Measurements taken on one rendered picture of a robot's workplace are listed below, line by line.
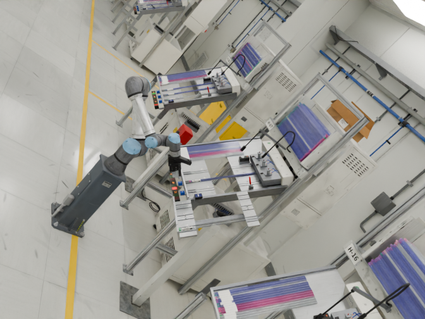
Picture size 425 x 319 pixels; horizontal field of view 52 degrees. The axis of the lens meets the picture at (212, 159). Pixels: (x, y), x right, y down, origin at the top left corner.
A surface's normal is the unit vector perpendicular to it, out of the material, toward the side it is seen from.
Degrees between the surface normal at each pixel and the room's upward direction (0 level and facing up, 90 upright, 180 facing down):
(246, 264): 90
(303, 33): 90
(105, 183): 90
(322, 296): 44
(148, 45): 90
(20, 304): 0
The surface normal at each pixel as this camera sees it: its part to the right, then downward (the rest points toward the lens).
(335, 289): -0.03, -0.83
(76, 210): 0.29, 0.60
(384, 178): -0.72, -0.48
